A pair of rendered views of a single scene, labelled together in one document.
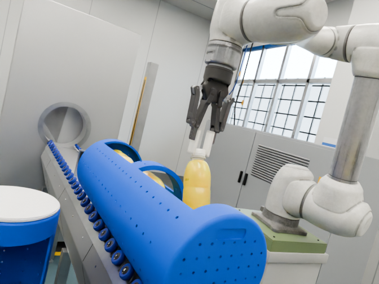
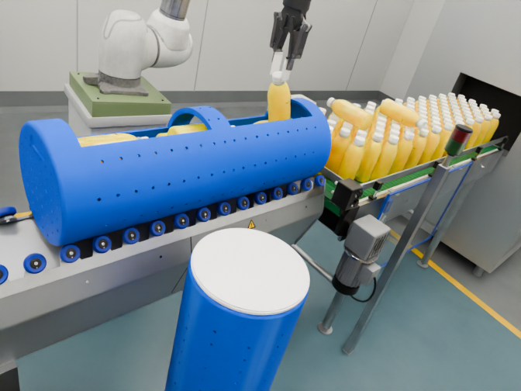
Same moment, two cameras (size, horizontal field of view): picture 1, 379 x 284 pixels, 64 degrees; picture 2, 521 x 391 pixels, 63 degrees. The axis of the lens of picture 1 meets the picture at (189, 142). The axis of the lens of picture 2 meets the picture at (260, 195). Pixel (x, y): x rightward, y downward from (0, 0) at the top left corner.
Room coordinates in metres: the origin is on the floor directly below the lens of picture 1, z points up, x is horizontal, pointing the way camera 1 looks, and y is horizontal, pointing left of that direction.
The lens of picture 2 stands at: (1.13, 1.19, 1.67)
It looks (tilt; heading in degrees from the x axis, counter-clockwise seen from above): 31 degrees down; 253
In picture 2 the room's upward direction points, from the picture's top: 15 degrees clockwise
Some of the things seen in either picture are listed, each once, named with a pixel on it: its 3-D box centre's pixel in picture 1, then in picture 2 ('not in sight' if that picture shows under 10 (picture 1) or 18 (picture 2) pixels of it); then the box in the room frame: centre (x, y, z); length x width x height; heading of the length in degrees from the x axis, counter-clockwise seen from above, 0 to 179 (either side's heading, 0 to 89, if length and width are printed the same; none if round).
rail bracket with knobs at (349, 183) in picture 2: not in sight; (345, 195); (0.45, -0.02, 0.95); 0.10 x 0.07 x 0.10; 123
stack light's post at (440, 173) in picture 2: not in sight; (388, 272); (0.08, -0.07, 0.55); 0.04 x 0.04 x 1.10; 33
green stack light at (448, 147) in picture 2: not in sight; (455, 146); (0.08, -0.07, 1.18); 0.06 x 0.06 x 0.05
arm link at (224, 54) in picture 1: (222, 57); not in sight; (0.81, -0.03, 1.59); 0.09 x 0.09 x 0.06
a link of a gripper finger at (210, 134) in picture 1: (207, 143); (276, 64); (0.82, -0.05, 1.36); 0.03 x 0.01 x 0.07; 32
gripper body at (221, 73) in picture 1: (215, 85); (295, 11); (0.81, -0.03, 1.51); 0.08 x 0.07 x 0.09; 122
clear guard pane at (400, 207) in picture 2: not in sight; (413, 220); (-0.08, -0.28, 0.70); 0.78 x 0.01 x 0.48; 33
